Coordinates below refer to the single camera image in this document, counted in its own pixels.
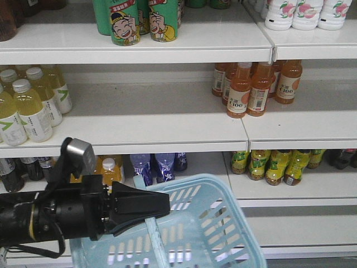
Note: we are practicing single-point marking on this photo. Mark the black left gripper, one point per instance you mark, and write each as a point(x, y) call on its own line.
point(80, 208)

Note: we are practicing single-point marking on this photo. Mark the light blue plastic basket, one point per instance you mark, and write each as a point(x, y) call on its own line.
point(205, 228)

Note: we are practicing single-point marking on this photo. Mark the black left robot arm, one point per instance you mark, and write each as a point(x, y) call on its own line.
point(28, 217)

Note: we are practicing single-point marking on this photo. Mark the orange juice bottle white label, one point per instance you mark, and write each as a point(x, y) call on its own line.
point(111, 172)

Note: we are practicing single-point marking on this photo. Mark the blue sports drink bottle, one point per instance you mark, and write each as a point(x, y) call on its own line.
point(180, 162)
point(142, 166)
point(165, 162)

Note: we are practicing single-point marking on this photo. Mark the dark tea bottle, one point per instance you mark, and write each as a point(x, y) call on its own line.
point(33, 168)
point(47, 164)
point(10, 178)

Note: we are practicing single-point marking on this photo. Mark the yellow lemon tea bottle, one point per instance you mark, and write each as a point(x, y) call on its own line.
point(279, 160)
point(257, 165)
point(316, 158)
point(299, 160)
point(239, 160)

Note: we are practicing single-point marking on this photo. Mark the pale yellow drink bottle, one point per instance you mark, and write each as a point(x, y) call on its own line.
point(12, 131)
point(41, 84)
point(59, 86)
point(31, 111)

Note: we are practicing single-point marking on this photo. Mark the peach C100 drink bottle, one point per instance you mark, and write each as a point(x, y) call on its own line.
point(240, 87)
point(261, 82)
point(289, 81)

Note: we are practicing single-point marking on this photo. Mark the white shelf unit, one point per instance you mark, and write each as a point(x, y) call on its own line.
point(156, 97)

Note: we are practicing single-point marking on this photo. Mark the green cartoon drink can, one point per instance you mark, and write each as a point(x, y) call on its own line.
point(123, 18)
point(163, 20)

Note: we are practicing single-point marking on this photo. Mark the black cola bottle red label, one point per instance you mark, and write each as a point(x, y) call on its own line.
point(340, 158)

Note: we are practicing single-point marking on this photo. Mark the white peach drink bottle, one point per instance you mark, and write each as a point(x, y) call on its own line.
point(333, 14)
point(307, 14)
point(280, 14)

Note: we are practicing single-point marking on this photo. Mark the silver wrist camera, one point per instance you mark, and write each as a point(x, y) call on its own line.
point(82, 157)

